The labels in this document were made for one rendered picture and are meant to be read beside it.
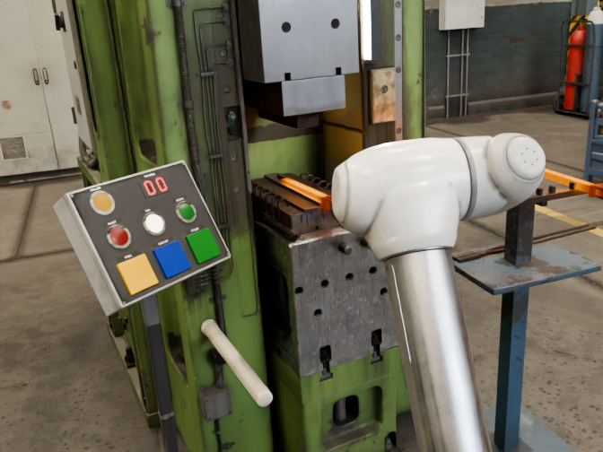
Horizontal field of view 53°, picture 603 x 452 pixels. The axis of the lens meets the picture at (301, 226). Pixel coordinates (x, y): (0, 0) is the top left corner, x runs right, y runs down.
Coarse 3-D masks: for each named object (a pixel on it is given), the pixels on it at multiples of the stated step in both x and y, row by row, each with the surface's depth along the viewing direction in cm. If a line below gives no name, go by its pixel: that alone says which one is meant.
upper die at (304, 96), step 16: (304, 80) 169; (320, 80) 171; (336, 80) 173; (256, 96) 184; (272, 96) 173; (288, 96) 168; (304, 96) 170; (320, 96) 173; (336, 96) 175; (272, 112) 176; (288, 112) 169; (304, 112) 172
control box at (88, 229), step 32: (96, 192) 137; (128, 192) 143; (160, 192) 148; (192, 192) 155; (64, 224) 137; (96, 224) 135; (128, 224) 140; (192, 224) 152; (96, 256) 132; (128, 256) 137; (192, 256) 149; (224, 256) 155; (96, 288) 136; (160, 288) 140
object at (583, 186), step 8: (544, 176) 194; (552, 176) 191; (560, 176) 188; (568, 176) 187; (568, 184) 184; (576, 184) 181; (584, 184) 178; (592, 184) 178; (600, 184) 175; (592, 192) 175; (600, 192) 174
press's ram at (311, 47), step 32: (256, 0) 158; (288, 0) 161; (320, 0) 165; (352, 0) 169; (256, 32) 162; (288, 32) 163; (320, 32) 167; (352, 32) 172; (256, 64) 166; (288, 64) 166; (320, 64) 170; (352, 64) 174
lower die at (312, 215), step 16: (288, 176) 217; (256, 192) 204; (288, 192) 198; (288, 208) 185; (304, 208) 181; (320, 208) 183; (288, 224) 182; (304, 224) 182; (320, 224) 184; (336, 224) 187
